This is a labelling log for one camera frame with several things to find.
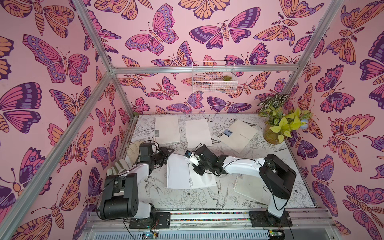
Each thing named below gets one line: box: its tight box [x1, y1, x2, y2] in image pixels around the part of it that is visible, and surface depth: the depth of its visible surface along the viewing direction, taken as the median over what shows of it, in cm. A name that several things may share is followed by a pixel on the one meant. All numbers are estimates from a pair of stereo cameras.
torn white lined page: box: [184, 119, 213, 148], surface depth 113 cm
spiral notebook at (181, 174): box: [167, 153, 217, 189], surface depth 87 cm
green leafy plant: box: [257, 93, 313, 143], surface depth 88 cm
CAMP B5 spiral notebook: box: [217, 119, 259, 154], surface depth 109 cm
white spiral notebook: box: [154, 115, 181, 144], surface depth 112 cm
